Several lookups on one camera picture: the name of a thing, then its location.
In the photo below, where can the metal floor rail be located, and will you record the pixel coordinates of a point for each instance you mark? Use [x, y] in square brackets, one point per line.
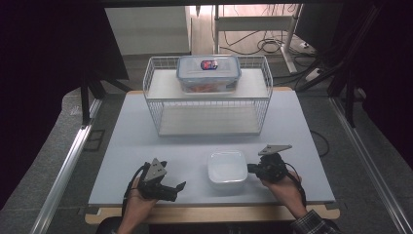
[373, 162]
[65, 172]

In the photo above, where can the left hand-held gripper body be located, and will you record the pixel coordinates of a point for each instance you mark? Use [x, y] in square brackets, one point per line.
[156, 188]

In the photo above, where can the white desk frame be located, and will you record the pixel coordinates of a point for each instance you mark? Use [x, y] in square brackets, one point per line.
[253, 23]

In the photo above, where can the white cabinet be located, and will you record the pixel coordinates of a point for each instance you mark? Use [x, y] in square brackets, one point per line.
[146, 29]

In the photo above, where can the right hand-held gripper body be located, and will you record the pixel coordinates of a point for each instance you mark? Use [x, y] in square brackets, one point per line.
[271, 167]

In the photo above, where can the black metal stand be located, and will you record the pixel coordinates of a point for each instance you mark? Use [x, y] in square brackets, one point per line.
[86, 100]
[350, 97]

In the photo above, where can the person's left hand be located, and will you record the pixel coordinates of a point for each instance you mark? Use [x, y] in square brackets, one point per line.
[138, 204]

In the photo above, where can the clear food container blue label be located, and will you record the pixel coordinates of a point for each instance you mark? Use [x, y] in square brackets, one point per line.
[207, 76]

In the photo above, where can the white power strip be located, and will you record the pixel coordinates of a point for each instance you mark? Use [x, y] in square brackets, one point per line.
[314, 74]

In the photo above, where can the white lidded food container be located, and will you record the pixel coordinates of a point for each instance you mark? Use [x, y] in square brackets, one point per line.
[227, 169]

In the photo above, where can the person's right hand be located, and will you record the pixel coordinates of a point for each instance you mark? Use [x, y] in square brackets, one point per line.
[287, 190]

